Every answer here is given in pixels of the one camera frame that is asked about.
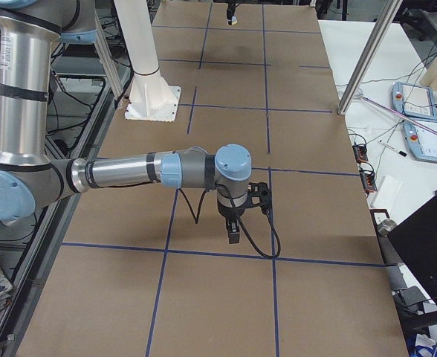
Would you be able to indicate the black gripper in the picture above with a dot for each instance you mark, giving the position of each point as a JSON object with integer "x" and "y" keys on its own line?
{"x": 230, "y": 7}
{"x": 226, "y": 213}

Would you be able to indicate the lower orange connector board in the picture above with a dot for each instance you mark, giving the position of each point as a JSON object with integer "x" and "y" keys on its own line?
{"x": 368, "y": 181}

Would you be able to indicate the orange connector board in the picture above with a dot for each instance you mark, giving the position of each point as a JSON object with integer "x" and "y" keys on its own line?
{"x": 360, "y": 151}
{"x": 368, "y": 181}

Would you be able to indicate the upper orange connector board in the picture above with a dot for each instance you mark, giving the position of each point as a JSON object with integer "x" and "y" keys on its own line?
{"x": 360, "y": 151}

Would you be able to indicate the silver metal cup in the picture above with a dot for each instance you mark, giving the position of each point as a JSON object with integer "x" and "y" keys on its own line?
{"x": 385, "y": 226}

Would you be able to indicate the white paper sheet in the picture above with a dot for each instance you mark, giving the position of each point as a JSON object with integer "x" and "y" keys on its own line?
{"x": 387, "y": 193}

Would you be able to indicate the black marker pen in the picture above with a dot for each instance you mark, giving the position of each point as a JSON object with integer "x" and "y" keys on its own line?
{"x": 388, "y": 146}

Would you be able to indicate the black monitor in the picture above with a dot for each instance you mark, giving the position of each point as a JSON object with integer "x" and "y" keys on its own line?
{"x": 415, "y": 241}

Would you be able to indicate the lower teach pendant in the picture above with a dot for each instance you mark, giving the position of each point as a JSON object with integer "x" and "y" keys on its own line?
{"x": 421, "y": 143}

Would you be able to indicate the teach pendant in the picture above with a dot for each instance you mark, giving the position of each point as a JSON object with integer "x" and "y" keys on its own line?
{"x": 414, "y": 101}
{"x": 421, "y": 143}

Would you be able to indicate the upper teach pendant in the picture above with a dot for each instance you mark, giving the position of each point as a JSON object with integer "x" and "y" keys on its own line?
{"x": 414, "y": 101}

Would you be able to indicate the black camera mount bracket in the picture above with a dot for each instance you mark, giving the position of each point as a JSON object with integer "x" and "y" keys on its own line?
{"x": 259, "y": 196}

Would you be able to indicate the white pedestal column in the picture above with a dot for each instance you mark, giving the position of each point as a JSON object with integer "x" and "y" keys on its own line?
{"x": 150, "y": 98}

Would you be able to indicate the aluminium frame post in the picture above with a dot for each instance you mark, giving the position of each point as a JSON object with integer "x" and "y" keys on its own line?
{"x": 373, "y": 42}

